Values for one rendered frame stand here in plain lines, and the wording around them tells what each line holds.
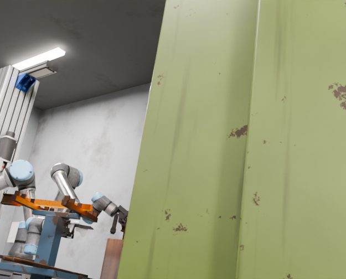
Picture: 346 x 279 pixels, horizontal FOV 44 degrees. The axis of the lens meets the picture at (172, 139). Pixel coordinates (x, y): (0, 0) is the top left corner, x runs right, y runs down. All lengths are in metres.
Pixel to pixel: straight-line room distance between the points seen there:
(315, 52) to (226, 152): 0.47
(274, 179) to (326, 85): 0.37
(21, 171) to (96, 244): 3.81
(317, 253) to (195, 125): 0.65
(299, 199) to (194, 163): 0.42
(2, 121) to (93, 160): 3.83
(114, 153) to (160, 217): 4.87
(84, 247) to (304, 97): 5.11
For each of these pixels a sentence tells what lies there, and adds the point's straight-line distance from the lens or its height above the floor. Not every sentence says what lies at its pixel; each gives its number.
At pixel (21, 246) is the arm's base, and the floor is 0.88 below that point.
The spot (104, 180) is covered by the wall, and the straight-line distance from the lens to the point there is 6.35.
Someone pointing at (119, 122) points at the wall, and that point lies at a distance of 6.60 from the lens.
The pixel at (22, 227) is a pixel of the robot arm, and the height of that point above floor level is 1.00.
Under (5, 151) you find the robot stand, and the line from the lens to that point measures 2.87.
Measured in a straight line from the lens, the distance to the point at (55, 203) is 1.81.
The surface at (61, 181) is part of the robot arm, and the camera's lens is 2.71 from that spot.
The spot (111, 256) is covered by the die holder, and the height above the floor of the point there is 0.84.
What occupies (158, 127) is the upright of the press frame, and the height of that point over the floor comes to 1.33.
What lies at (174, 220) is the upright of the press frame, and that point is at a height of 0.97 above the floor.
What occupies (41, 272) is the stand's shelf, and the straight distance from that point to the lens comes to 1.57.
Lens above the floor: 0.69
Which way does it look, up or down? 21 degrees up
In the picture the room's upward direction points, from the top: 8 degrees clockwise
